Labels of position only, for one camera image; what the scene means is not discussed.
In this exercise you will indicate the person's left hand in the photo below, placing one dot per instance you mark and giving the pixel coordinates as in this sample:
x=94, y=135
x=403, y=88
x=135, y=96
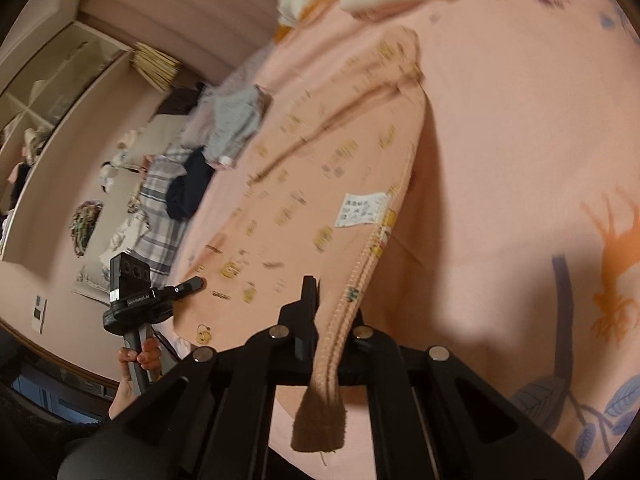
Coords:
x=150, y=357

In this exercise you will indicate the pale pink garment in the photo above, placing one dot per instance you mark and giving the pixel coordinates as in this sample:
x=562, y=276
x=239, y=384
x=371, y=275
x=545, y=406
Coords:
x=197, y=120

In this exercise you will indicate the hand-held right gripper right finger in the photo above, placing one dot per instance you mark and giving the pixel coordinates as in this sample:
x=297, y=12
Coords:
x=375, y=355

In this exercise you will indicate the dark brown box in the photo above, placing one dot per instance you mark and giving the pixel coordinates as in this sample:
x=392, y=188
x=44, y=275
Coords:
x=177, y=100

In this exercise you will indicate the colourful wall ornament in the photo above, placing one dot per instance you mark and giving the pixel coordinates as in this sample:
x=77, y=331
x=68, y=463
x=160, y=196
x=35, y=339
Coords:
x=85, y=227

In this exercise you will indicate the white wall switch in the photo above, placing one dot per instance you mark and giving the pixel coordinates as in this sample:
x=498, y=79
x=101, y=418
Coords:
x=38, y=312

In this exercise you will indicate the grey garment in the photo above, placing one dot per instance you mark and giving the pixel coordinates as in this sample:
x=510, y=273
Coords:
x=235, y=120

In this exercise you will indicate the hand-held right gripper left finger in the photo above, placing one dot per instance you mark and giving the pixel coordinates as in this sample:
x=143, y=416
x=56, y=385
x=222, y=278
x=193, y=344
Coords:
x=309, y=310

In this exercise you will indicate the pink deer print bed sheet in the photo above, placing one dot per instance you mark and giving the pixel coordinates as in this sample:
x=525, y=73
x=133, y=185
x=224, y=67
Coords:
x=525, y=160

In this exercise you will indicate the white shelf cabinet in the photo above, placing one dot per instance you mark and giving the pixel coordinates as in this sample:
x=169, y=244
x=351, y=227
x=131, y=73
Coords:
x=65, y=75

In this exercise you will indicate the pink cartoon print pants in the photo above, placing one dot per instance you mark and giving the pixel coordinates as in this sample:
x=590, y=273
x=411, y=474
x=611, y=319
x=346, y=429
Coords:
x=325, y=185

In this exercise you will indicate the plaid cloth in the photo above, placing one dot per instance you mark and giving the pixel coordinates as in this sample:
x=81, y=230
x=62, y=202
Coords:
x=160, y=220

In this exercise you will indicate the small white plush toy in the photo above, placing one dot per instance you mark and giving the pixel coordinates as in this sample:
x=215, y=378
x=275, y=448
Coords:
x=112, y=165

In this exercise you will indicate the dark navy garment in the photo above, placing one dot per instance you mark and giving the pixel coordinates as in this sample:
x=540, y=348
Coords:
x=187, y=185

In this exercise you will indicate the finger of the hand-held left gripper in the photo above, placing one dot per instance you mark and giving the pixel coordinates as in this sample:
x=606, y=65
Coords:
x=187, y=287

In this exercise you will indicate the pink pleated curtain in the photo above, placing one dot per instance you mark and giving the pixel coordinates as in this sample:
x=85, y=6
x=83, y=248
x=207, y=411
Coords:
x=175, y=0

